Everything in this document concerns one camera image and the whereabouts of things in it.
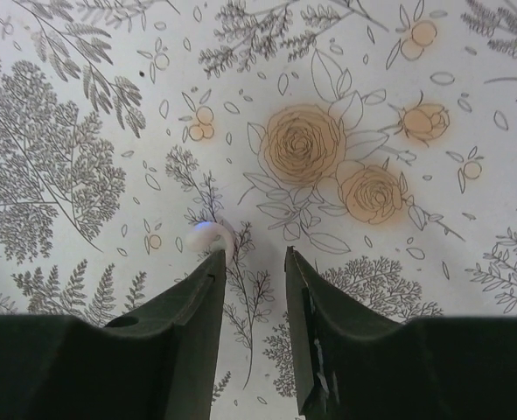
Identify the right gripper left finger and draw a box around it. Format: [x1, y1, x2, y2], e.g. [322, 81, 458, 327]
[0, 250, 227, 419]

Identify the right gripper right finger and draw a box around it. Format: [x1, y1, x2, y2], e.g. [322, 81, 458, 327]
[284, 248, 517, 419]

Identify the white earbud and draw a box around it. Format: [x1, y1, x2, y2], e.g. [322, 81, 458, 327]
[184, 221, 235, 266]

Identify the floral table cloth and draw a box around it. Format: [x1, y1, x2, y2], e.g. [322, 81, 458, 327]
[0, 1, 517, 419]

